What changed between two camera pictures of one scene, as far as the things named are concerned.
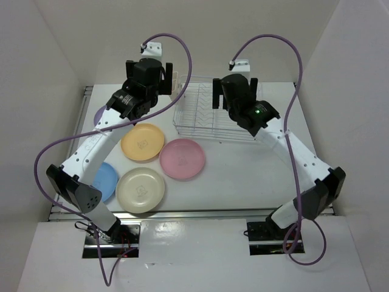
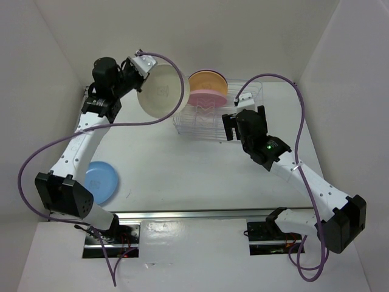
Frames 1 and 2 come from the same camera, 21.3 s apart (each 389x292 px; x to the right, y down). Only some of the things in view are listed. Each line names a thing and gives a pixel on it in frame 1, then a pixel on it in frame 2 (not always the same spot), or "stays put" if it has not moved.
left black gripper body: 158,89 -> 129,79
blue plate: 106,179 stays put
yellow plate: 142,142 -> 207,79
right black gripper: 217,90 -> 230,121
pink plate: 182,158 -> 207,98
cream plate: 140,190 -> 160,93
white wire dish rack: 194,114 stays put
